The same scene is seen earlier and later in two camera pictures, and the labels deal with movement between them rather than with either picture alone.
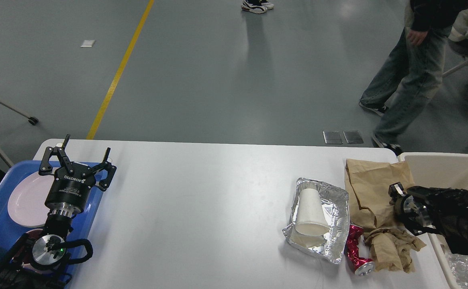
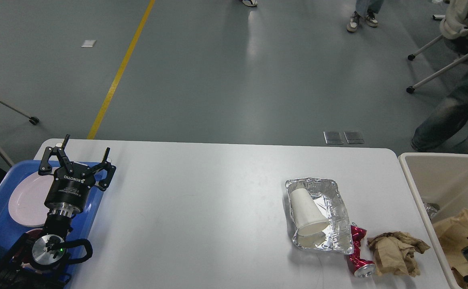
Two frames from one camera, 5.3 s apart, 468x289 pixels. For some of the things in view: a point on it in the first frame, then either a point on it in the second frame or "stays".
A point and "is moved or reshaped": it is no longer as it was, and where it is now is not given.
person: [412, 76] to [463, 120]
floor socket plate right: [353, 137] stays
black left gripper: [69, 192] stays
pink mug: [28, 240] stays
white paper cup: [311, 219] is moved or reshaped
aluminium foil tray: [332, 246] is moved or reshaped
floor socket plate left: [332, 137] stays
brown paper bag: [368, 184] is moved or reshaped
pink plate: [26, 200] stays
